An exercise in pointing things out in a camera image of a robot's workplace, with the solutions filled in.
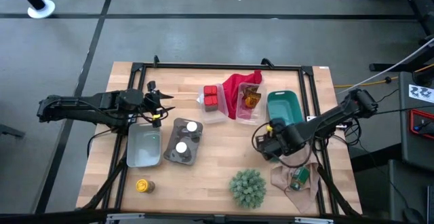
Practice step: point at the light grey plastic bin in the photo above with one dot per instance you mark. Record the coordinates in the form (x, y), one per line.
(144, 147)

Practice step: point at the black metal table frame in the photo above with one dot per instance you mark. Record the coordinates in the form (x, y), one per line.
(220, 66)

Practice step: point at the teal plastic bin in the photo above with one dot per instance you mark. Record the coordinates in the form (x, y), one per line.
(285, 103)

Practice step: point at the smoky dark plastic bin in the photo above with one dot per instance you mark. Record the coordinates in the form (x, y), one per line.
(176, 132)

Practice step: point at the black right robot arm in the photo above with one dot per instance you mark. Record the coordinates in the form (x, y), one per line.
(325, 120)

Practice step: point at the clear plastic bin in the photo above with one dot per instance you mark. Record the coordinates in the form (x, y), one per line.
(222, 113)
(251, 117)

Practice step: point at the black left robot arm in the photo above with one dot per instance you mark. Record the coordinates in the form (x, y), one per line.
(84, 103)

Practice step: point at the white printed sticker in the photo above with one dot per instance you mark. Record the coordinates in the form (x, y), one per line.
(421, 93)

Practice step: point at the yellow-lid spice jar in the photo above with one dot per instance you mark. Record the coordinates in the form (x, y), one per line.
(143, 185)

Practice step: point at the black metal stand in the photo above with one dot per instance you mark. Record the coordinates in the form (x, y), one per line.
(418, 3)

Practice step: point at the white round pole base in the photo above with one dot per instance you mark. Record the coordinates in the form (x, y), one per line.
(47, 12)

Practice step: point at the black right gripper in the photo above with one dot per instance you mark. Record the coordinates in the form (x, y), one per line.
(276, 140)

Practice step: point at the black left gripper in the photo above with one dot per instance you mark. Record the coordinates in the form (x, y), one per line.
(153, 103)

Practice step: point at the tan cloth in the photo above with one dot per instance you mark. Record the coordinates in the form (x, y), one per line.
(306, 200)

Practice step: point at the shiny orange-brown spice packet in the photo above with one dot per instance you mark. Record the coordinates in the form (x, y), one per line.
(253, 101)

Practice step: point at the red cloth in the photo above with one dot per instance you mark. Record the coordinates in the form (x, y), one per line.
(234, 85)

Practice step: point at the black equipment cabinet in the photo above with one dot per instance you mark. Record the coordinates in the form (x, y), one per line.
(417, 149)

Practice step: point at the potted artificial green plant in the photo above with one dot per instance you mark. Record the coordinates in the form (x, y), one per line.
(248, 188)

